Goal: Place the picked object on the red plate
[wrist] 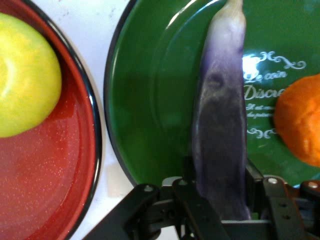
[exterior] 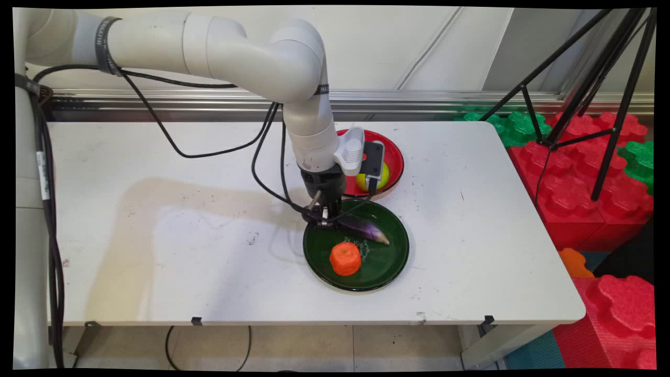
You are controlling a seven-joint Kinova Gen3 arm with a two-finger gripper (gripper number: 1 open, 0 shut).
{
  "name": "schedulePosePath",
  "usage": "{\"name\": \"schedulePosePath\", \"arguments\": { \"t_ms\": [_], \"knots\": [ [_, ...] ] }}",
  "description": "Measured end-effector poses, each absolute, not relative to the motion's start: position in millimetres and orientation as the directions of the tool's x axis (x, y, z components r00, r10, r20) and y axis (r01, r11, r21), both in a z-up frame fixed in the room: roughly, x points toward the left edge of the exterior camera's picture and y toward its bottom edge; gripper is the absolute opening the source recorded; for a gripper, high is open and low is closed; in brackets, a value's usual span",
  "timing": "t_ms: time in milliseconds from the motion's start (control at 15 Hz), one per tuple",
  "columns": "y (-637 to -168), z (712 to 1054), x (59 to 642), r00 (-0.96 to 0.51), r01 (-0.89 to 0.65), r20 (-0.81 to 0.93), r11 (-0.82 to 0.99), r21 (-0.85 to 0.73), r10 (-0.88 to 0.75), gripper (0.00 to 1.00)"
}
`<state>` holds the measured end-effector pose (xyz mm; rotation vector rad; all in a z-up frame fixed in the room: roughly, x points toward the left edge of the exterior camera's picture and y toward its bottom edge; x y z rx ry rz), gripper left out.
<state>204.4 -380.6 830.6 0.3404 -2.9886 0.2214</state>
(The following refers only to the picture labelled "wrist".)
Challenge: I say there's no green enamel plate with lettering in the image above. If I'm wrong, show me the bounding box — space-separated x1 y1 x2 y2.
103 0 320 189

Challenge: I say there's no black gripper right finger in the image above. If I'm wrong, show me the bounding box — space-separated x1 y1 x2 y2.
246 159 320 240

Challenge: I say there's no long purple eggplant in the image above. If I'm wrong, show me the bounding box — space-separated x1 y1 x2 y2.
191 0 251 221

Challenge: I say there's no orange mandarin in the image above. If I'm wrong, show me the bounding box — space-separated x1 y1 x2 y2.
272 73 320 168

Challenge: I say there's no yellow-green round fruit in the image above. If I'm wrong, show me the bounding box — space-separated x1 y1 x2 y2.
0 12 63 139

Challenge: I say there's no red enamel plate black rim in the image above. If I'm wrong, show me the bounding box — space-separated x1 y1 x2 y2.
0 0 103 240

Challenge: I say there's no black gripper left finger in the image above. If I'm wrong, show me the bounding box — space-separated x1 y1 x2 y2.
82 156 231 240

